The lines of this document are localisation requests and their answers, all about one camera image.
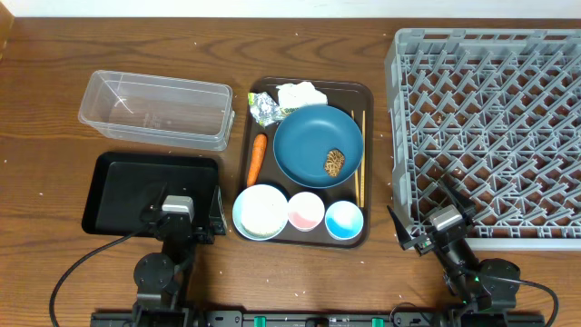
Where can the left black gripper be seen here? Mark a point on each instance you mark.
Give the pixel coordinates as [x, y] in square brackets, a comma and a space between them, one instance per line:
[200, 231]

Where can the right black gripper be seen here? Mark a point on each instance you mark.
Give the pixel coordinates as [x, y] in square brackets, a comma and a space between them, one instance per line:
[418, 242]

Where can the blue small cup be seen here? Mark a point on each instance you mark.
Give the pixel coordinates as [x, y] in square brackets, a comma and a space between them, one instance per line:
[344, 220]

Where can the orange carrot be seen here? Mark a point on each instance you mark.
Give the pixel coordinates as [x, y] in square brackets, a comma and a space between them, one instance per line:
[257, 157]

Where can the pink small cup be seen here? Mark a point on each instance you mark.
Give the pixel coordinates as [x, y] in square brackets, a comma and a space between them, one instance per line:
[306, 211]

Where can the foil wrapper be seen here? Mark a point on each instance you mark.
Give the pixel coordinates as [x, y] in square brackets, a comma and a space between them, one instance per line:
[264, 110]

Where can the dark blue plate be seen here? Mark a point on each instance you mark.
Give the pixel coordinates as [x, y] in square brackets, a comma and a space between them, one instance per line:
[302, 141]

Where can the white napkin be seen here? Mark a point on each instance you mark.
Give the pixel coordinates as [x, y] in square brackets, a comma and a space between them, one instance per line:
[291, 96]

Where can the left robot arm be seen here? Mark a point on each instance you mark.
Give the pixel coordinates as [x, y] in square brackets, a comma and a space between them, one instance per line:
[162, 278]

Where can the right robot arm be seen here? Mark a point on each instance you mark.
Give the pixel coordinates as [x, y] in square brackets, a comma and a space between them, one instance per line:
[486, 288]

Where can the grey dishwasher rack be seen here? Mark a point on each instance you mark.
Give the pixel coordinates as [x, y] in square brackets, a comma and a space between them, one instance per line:
[496, 113]

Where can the black tray bin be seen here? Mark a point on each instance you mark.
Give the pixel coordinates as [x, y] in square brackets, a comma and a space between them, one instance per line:
[123, 183]

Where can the light blue rice bowl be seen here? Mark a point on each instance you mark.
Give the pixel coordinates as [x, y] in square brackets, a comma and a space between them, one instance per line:
[260, 212]

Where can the left wooden chopstick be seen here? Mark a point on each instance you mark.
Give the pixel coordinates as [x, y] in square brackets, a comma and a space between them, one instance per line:
[356, 174]

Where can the wooden chopstick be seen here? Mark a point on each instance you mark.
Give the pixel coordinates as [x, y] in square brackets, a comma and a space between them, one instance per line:
[363, 162]
[356, 174]

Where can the clear plastic bin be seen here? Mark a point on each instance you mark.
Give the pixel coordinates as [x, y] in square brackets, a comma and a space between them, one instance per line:
[159, 110]

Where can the brown mushroom piece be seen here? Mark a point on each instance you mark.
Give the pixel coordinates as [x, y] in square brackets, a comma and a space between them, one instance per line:
[334, 162]

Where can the right wooden chopstick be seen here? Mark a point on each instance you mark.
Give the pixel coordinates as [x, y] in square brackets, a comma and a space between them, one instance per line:
[363, 162]

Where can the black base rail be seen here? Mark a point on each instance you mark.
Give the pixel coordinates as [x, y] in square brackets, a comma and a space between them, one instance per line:
[265, 319]

